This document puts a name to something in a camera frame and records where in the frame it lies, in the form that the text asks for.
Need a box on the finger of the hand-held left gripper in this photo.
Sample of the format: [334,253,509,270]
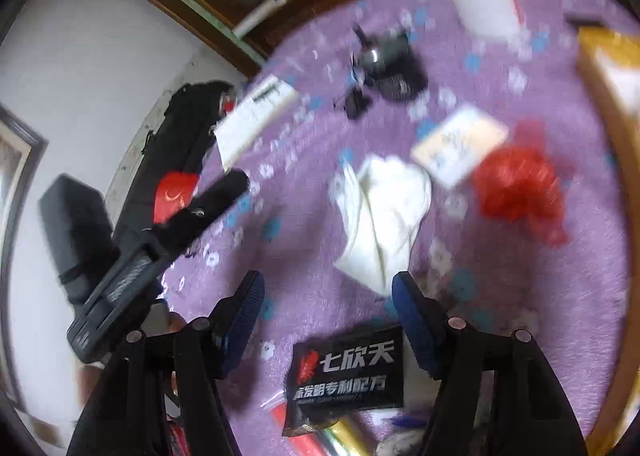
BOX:
[150,170,251,257]

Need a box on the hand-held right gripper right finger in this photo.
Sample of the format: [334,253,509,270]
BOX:
[391,271,589,456]

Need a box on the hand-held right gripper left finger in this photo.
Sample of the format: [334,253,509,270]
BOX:
[67,270,266,456]

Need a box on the small red packet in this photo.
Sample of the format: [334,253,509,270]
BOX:
[153,173,201,225]

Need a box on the black crab print packet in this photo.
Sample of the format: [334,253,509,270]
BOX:
[282,325,405,439]

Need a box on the white cloth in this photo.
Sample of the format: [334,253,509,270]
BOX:
[330,156,434,297]

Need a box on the gold foil packet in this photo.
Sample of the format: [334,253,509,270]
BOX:
[325,417,377,456]

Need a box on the red plastic bag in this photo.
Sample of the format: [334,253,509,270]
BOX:
[472,123,569,247]

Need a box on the yellow cardboard box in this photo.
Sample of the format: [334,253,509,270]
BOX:
[576,24,640,217]

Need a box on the white paper booklet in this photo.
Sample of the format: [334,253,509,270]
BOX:
[215,76,300,171]

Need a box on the black bag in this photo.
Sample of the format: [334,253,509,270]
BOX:
[137,80,237,197]

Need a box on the framed picture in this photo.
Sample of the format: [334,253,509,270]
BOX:
[0,106,49,217]

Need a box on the wooden counter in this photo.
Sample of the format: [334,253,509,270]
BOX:
[100,0,451,79]

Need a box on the black cylindrical motor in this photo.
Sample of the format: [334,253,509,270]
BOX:
[352,23,430,102]

